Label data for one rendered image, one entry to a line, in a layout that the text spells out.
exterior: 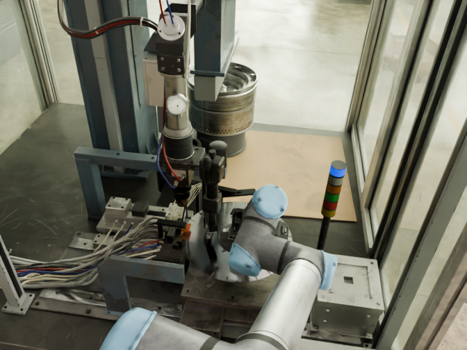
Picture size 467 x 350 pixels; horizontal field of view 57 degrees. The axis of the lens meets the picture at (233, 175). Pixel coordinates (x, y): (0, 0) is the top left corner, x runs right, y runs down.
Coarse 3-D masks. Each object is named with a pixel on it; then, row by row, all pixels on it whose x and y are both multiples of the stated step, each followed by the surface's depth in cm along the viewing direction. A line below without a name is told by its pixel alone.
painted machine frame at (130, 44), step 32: (64, 0) 143; (96, 0) 139; (128, 0) 146; (224, 0) 131; (128, 32) 150; (224, 32) 139; (96, 64) 153; (128, 64) 154; (224, 64) 136; (96, 96) 165; (128, 96) 163; (96, 128) 174; (128, 128) 172; (160, 128) 124; (96, 160) 146; (128, 160) 144; (224, 160) 139; (96, 192) 154
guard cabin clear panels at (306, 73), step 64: (0, 0) 189; (256, 0) 190; (320, 0) 187; (448, 0) 106; (0, 64) 194; (64, 64) 224; (192, 64) 213; (256, 64) 208; (320, 64) 204; (384, 64) 168; (0, 128) 199; (320, 128) 225; (448, 128) 96; (384, 192) 145; (384, 256) 136; (448, 256) 88
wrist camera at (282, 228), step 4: (280, 224) 113; (284, 224) 114; (276, 228) 112; (280, 228) 113; (284, 228) 113; (288, 228) 115; (276, 232) 111; (280, 232) 112; (284, 232) 113; (280, 236) 112; (284, 236) 113
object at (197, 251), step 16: (224, 208) 140; (192, 224) 134; (224, 224) 134; (192, 240) 128; (208, 240) 128; (192, 256) 123; (208, 256) 124; (224, 256) 124; (208, 272) 119; (224, 272) 119
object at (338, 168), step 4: (336, 160) 127; (340, 160) 127; (332, 164) 125; (336, 164) 125; (340, 164) 126; (344, 164) 126; (332, 168) 125; (336, 168) 124; (340, 168) 124; (344, 168) 124; (332, 172) 126; (336, 172) 125; (340, 172) 124; (344, 172) 125; (336, 176) 125; (340, 176) 125
